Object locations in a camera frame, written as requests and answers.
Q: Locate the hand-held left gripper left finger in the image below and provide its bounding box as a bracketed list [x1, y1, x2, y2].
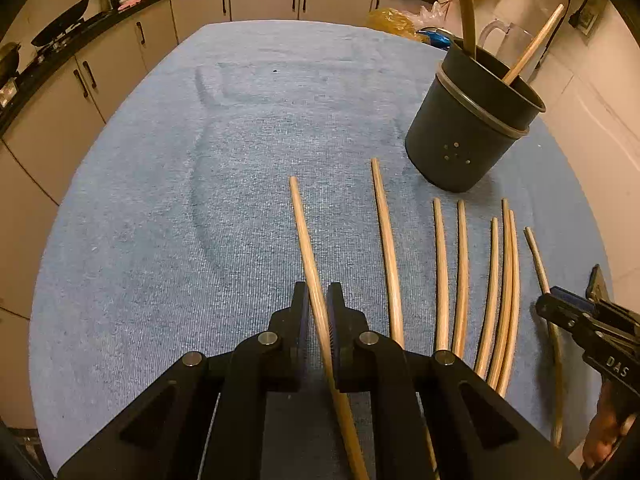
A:
[55, 281, 313, 480]

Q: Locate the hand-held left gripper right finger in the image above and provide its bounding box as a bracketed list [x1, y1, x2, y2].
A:
[326, 283, 583, 480]

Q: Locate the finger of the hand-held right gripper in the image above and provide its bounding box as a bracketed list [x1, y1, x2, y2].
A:
[589, 264, 615, 306]
[536, 286, 596, 333]

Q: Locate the group of wooden chopsticks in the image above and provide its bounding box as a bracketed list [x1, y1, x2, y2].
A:
[370, 157, 522, 480]

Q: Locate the dark grey utensil holder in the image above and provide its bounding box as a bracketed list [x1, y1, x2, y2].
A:
[405, 37, 546, 193]

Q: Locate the person's right hand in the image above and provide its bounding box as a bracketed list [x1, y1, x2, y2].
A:
[582, 385, 636, 468]

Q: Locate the blue table cloth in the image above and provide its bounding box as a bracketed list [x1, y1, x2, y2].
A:
[30, 20, 613, 480]

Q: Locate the clear glass pitcher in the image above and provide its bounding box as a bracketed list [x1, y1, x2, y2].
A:
[477, 19, 548, 73]

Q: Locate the blue plastic bag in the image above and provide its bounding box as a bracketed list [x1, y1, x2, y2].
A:
[417, 27, 453, 48]

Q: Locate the small clear plastic bag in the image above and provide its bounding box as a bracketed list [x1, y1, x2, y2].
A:
[417, 2, 451, 28]

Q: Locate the yellow plastic bag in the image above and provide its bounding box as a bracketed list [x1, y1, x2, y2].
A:
[367, 7, 418, 41]

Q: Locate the black frying pan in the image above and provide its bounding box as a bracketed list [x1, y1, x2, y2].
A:
[31, 0, 112, 47]

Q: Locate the black power cable with plug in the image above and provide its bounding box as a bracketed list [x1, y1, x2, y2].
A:
[567, 0, 593, 28]

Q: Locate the wall outlet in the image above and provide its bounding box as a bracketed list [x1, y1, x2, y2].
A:
[580, 0, 608, 36]

